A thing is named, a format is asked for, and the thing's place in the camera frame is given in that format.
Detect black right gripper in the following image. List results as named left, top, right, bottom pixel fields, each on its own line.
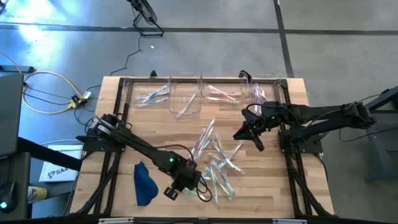
left=233, top=107, right=275, bottom=152

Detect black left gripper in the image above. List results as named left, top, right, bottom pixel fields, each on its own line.
left=164, top=160, right=203, bottom=201

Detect dark blue cloth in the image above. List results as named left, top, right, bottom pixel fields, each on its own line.
left=133, top=161, right=159, bottom=207

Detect clear plastic bin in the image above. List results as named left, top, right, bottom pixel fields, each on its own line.
left=121, top=76, right=172, bottom=109
left=200, top=74, right=249, bottom=108
left=169, top=75, right=203, bottom=116
left=247, top=73, right=285, bottom=103

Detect white printed box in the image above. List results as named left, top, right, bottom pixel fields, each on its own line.
left=39, top=144, right=84, bottom=184

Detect black desk bar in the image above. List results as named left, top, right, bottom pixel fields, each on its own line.
left=17, top=136, right=84, bottom=172

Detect yellow white can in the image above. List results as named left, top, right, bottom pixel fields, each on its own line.
left=27, top=185, right=49, bottom=205

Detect black floor fan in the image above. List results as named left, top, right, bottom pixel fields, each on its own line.
left=126, top=0, right=165, bottom=37

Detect black computer mouse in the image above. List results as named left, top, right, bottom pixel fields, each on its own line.
left=0, top=181, right=17, bottom=215

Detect grey monitor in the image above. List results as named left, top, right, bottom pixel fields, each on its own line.
left=0, top=72, right=25, bottom=158

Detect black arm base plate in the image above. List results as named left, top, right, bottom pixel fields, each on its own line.
left=82, top=129, right=129, bottom=153
left=278, top=129, right=325, bottom=154

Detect silver bracket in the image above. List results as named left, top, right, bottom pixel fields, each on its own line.
left=98, top=217, right=134, bottom=224
left=272, top=218, right=308, bottom=224

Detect black table frame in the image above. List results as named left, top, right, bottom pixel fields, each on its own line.
left=73, top=77, right=335, bottom=218

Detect black floor cable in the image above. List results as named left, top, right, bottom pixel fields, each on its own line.
left=109, top=34, right=143, bottom=77

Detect grey desk frame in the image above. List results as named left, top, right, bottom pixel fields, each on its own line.
left=343, top=85, right=398, bottom=184

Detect yellow cable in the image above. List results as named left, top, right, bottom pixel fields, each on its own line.
left=0, top=51, right=90, bottom=115

